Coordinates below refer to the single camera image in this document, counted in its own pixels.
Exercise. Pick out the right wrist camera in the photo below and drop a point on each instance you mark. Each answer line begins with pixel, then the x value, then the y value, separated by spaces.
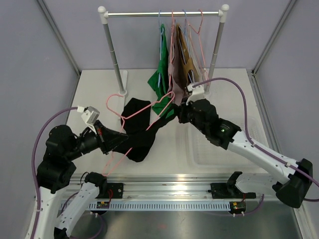
pixel 195 93

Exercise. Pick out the aluminium front rail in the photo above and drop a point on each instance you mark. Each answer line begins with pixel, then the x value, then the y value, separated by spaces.
pixel 175 187

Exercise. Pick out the white laundry basket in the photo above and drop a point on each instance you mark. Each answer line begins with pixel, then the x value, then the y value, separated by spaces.
pixel 203 154

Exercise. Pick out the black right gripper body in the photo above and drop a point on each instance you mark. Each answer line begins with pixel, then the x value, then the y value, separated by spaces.
pixel 187 114

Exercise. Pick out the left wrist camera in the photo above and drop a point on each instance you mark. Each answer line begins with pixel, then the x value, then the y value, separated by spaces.
pixel 89 116

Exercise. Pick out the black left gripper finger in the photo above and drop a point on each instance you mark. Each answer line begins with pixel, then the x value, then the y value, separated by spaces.
pixel 111 142
pixel 112 134

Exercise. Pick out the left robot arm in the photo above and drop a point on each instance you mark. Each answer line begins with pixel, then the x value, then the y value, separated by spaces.
pixel 55 171

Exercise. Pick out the pink hanger of white top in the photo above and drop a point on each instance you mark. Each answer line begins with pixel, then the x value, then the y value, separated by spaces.
pixel 199 57

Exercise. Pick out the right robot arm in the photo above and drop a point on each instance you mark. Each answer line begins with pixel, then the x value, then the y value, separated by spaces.
pixel 293 178

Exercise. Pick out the pink tank top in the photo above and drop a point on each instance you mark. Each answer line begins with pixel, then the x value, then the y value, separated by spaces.
pixel 179 92

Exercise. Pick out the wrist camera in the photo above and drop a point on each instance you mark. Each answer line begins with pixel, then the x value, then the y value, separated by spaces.
pixel 195 93
pixel 89 116

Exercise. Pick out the black tank top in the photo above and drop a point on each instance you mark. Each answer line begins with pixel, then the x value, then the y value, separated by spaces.
pixel 141 135

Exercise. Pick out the white tank top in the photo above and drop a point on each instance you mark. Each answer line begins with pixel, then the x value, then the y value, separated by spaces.
pixel 194 56

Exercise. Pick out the green tank top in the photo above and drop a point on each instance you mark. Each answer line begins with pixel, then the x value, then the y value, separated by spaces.
pixel 153 81

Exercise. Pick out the brown tank top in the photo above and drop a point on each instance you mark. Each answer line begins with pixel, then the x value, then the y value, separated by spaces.
pixel 185 64

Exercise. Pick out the white slotted cable duct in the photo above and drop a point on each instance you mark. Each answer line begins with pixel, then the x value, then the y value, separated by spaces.
pixel 160 206

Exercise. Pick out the blue hanger of brown top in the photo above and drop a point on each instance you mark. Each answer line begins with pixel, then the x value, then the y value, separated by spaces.
pixel 191 74

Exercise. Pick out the pink wire hanger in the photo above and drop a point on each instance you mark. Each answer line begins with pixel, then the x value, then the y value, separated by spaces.
pixel 124 119

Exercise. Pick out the white clothes rack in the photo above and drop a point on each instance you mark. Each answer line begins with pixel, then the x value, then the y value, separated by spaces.
pixel 105 15

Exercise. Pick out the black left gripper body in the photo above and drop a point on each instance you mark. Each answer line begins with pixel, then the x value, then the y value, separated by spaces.
pixel 90 141

